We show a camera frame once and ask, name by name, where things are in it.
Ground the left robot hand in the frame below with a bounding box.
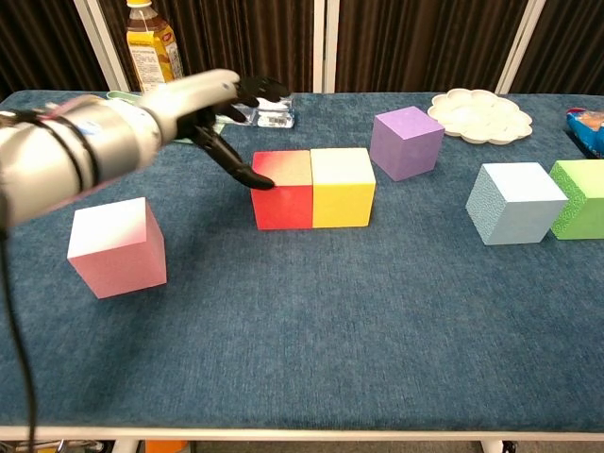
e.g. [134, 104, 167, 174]
[141, 69, 292, 191]

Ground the red cube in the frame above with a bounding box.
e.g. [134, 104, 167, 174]
[250, 149, 315, 231]

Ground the purple cube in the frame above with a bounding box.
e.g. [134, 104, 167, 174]
[369, 106, 446, 183]

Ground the light blue cube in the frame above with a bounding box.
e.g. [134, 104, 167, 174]
[465, 161, 570, 246]

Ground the pink white cube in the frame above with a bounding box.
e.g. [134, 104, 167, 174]
[66, 196, 168, 300]

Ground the yellow cube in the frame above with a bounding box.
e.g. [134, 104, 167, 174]
[310, 147, 378, 229]

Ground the green cube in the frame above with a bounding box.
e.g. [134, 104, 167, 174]
[549, 159, 604, 241]

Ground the yellow tea bottle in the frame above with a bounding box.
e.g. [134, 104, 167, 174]
[125, 0, 185, 93]

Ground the mint green plastic scoop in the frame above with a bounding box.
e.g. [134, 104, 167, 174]
[106, 89, 227, 145]

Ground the clear water bottle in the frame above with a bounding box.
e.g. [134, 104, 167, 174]
[230, 93, 296, 129]

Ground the blue fabric table cover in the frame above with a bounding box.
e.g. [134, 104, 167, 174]
[0, 89, 604, 433]

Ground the white flower paint palette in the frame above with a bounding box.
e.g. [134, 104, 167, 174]
[427, 88, 534, 146]

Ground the blue snack bag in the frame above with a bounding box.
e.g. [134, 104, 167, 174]
[565, 107, 604, 159]

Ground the white partition post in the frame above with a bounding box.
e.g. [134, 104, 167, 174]
[73, 0, 131, 93]
[312, 0, 339, 94]
[495, 0, 548, 94]

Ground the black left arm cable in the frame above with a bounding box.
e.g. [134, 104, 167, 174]
[0, 226, 39, 453]

